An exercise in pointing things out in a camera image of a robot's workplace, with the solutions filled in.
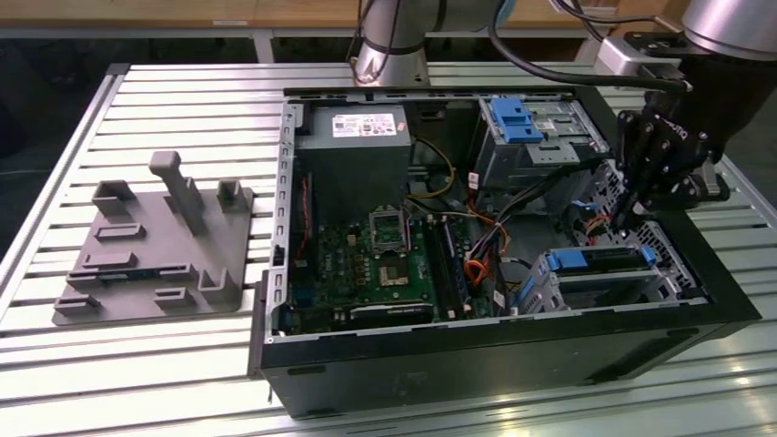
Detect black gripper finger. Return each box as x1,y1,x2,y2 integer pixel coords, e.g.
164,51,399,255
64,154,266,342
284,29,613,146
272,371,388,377
611,110,649,232
623,123,676,229

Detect black wire blue plug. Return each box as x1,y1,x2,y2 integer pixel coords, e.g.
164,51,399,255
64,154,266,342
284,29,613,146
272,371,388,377
567,199,603,238

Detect orange red yellow power wire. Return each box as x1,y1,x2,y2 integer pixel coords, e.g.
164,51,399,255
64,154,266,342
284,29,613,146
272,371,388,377
581,216,616,238

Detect hard disk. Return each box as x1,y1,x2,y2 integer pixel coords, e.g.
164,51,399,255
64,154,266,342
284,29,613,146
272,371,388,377
544,244,656,275

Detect metal disk bay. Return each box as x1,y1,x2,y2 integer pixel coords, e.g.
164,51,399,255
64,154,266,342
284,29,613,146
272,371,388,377
515,243,709,315

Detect black RAM slot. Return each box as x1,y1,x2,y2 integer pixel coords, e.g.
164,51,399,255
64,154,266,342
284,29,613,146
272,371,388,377
440,216,468,318
429,216,457,320
423,216,449,320
447,216,476,315

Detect metal drive cage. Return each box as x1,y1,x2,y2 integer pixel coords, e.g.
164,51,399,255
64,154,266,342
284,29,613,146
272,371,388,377
476,96,612,192

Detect grey power supply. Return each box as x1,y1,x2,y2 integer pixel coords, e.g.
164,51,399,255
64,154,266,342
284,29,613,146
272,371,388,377
295,105,415,224

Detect metal socket cover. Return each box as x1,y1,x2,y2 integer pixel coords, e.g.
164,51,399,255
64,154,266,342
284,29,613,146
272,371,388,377
368,205,416,257

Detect black PC case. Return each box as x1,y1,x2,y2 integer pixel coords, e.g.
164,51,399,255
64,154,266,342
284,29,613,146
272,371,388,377
246,84,764,418

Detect black graphics card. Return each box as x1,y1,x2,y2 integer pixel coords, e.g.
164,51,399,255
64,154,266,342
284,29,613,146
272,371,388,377
348,303,437,323

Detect green motherboard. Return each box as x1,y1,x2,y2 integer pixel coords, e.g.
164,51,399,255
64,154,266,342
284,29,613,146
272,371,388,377
284,199,505,336

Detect grey parts rack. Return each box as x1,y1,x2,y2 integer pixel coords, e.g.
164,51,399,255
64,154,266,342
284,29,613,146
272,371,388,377
51,149,256,327

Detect wooden workbench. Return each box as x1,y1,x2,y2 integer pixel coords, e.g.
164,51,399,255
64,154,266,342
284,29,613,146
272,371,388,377
0,0,688,31

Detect black cable bundle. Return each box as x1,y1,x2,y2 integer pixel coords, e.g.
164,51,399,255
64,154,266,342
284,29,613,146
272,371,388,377
471,158,612,274

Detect blue plastic drive bracket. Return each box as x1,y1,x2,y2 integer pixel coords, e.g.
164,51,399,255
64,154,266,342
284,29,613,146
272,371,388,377
489,97,544,146

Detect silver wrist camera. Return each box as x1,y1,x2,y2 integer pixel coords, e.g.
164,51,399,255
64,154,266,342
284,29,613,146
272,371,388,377
593,36,661,81

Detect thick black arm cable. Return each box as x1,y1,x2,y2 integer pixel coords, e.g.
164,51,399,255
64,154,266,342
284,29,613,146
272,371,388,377
484,0,693,95

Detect yellow black power cable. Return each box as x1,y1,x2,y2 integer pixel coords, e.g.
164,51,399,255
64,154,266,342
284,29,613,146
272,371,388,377
404,136,457,201

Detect red yellow orange wire bundle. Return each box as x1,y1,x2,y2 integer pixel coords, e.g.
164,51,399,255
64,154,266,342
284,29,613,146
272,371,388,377
463,258,488,293

